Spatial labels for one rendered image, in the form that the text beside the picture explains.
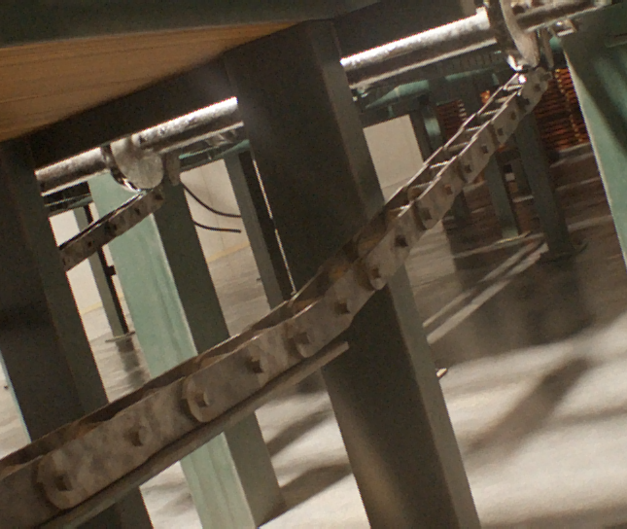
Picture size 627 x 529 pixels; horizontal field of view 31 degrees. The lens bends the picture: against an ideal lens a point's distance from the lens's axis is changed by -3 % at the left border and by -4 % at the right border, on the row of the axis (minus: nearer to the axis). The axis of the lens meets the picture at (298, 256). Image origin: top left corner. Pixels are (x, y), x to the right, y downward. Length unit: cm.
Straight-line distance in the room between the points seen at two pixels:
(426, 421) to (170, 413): 51
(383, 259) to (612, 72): 96
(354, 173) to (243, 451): 125
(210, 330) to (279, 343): 149
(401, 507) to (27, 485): 67
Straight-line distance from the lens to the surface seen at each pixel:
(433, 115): 701
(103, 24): 83
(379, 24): 114
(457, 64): 308
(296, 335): 79
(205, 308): 226
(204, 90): 123
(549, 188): 459
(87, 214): 675
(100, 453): 61
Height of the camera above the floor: 65
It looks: 4 degrees down
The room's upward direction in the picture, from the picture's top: 17 degrees counter-clockwise
